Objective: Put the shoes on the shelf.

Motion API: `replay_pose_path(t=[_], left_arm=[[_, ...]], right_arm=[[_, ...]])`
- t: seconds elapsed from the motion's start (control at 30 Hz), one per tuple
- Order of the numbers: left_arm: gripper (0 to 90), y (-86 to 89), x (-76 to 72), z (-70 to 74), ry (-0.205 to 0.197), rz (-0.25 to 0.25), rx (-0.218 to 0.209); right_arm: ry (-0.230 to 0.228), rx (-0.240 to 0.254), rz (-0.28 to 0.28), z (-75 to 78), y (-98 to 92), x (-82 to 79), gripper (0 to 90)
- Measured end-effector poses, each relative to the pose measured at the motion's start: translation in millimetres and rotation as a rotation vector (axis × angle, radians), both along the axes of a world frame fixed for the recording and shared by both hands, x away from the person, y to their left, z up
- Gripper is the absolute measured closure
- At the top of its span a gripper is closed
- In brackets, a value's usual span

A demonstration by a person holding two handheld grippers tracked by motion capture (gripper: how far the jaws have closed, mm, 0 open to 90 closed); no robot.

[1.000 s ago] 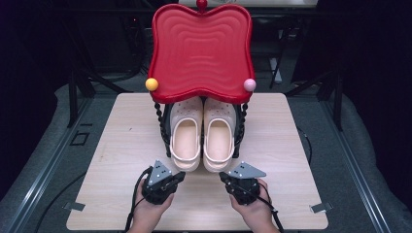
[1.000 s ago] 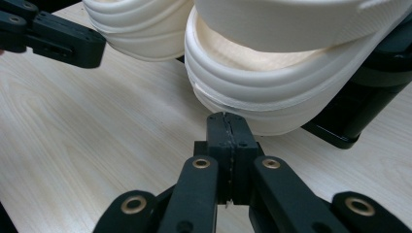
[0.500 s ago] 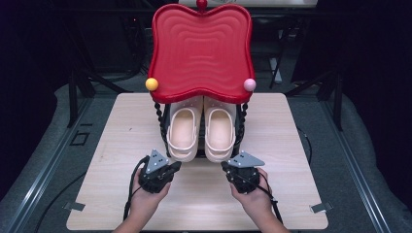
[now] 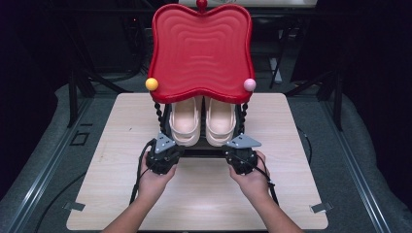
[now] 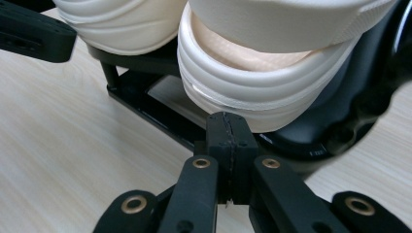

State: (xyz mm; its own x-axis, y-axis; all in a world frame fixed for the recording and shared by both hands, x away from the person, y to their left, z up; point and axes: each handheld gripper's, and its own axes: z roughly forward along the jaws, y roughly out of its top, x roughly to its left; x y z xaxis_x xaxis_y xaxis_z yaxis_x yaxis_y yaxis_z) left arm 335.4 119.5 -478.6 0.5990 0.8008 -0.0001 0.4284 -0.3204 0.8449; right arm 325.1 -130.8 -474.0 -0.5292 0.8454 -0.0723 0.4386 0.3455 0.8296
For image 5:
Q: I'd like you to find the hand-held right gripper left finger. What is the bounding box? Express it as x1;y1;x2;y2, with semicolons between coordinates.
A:
206;112;234;204

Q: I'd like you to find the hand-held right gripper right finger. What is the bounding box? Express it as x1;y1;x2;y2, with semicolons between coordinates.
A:
226;112;259;206

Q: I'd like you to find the cream foam clog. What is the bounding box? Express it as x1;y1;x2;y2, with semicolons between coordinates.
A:
52;0;189;56
176;0;400;134

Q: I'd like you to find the red and black shoe rack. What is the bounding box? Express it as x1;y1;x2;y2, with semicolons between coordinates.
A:
86;0;412;179

